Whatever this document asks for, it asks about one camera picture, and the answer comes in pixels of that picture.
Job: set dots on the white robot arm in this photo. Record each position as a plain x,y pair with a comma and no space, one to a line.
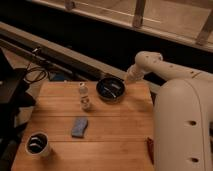
183,113

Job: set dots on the black equipment at left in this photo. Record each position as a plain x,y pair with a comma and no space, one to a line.
13,96

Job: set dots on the blue sponge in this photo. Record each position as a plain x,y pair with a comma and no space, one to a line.
79,127

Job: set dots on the red pocket knife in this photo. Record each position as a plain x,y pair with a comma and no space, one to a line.
150,147

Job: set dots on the black ceramic bowl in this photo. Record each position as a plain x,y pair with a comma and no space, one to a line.
110,89

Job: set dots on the yellow sponge-like end effector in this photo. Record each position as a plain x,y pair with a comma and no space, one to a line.
126,80

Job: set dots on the small clear plastic bottle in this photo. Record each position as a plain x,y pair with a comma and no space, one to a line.
84,96

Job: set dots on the white cup dark interior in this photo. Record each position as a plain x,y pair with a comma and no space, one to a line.
38,145

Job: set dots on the blue object behind table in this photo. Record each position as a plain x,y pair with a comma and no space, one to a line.
57,78

